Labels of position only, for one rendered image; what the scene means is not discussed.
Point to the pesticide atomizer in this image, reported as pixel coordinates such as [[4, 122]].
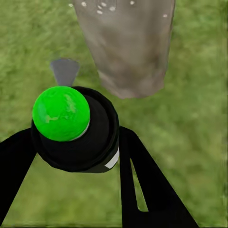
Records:
[[75, 129]]

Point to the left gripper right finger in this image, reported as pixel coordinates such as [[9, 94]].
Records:
[[166, 209]]

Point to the tree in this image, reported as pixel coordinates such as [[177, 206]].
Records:
[[129, 42]]

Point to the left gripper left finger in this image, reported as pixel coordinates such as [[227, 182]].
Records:
[[16, 155]]

